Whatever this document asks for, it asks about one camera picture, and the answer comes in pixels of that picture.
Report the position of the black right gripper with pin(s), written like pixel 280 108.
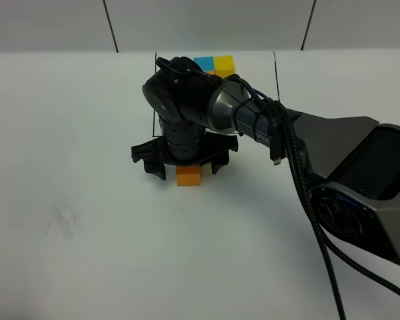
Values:
pixel 184 143

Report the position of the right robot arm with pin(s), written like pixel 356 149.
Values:
pixel 348 168

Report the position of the template blue cube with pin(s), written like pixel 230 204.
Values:
pixel 205 63

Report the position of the template yellow cube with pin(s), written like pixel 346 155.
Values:
pixel 224 65

